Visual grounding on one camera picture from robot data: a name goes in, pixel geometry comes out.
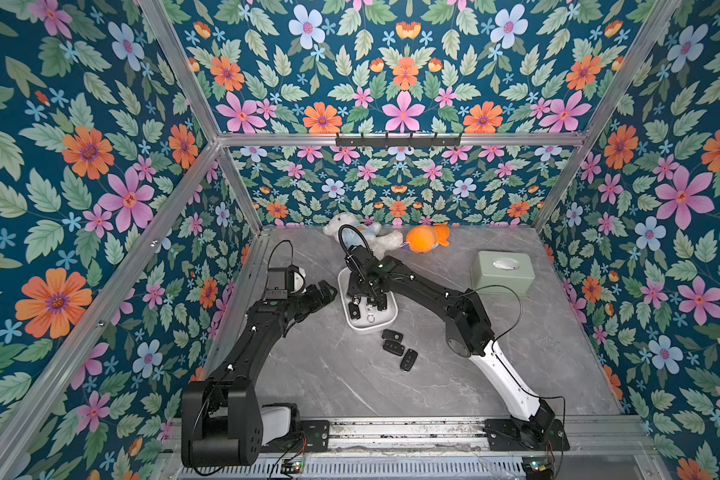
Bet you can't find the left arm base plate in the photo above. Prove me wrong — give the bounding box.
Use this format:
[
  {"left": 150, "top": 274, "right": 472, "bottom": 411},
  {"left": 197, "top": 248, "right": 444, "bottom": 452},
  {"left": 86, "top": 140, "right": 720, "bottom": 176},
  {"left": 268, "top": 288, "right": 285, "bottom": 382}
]
[{"left": 260, "top": 420, "right": 331, "bottom": 453}]

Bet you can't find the green tissue box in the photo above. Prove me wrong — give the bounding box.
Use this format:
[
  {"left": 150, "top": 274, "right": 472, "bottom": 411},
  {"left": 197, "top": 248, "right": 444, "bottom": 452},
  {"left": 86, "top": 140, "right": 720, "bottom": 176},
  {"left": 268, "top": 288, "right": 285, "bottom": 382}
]
[{"left": 470, "top": 250, "right": 536, "bottom": 297}]

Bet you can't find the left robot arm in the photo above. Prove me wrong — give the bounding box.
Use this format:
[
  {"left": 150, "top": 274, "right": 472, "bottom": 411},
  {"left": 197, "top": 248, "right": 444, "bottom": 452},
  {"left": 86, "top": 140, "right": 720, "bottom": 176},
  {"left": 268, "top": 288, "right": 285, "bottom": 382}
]
[{"left": 181, "top": 267, "right": 338, "bottom": 470}]

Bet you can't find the white plush bear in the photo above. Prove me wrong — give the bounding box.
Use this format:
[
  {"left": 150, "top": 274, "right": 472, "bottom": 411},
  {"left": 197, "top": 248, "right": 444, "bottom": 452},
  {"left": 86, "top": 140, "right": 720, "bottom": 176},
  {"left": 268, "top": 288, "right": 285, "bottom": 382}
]
[{"left": 323, "top": 212, "right": 404, "bottom": 259}]

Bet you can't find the black flip key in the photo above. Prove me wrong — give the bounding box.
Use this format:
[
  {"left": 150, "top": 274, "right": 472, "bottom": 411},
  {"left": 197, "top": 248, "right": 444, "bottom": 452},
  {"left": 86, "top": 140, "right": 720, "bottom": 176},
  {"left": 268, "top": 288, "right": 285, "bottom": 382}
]
[{"left": 399, "top": 348, "right": 418, "bottom": 372}]

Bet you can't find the orange plush fish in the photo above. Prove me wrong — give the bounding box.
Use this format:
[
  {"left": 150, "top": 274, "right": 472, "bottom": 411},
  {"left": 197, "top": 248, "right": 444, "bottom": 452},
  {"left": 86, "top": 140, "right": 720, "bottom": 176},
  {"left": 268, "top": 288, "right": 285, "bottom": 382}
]
[{"left": 405, "top": 224, "right": 450, "bottom": 254}]

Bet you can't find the black key pair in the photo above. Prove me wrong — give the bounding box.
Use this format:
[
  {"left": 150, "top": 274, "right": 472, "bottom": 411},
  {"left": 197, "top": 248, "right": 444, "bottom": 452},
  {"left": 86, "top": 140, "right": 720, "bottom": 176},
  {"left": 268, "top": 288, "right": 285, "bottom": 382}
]
[{"left": 347, "top": 301, "right": 362, "bottom": 321}]

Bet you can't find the white storage tray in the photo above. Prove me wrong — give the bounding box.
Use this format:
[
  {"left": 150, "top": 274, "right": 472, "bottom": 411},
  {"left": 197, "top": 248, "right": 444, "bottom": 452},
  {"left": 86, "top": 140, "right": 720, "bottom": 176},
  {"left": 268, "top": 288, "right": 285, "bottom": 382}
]
[{"left": 337, "top": 268, "right": 398, "bottom": 334}]

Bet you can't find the black wall hook rail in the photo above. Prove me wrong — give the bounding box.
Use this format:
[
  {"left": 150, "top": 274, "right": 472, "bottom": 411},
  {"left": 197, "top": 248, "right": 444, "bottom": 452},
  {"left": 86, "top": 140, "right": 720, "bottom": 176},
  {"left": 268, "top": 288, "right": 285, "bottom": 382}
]
[{"left": 334, "top": 132, "right": 462, "bottom": 149}]

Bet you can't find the white car key fob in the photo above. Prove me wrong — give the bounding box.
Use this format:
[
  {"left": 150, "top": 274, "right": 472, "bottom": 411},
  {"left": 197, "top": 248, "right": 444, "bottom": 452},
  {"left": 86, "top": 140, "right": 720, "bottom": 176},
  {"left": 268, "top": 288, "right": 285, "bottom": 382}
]
[{"left": 363, "top": 305, "right": 375, "bottom": 323}]

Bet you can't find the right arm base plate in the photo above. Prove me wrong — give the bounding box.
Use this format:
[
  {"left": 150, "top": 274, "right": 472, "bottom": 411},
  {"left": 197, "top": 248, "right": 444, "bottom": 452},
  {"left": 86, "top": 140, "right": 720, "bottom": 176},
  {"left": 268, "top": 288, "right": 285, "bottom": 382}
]
[{"left": 483, "top": 418, "right": 570, "bottom": 452}]

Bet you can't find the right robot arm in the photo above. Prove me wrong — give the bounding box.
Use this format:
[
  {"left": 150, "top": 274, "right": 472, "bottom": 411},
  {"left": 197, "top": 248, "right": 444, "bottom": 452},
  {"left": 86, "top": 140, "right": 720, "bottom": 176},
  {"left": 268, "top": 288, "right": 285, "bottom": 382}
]
[{"left": 344, "top": 246, "right": 555, "bottom": 444}]

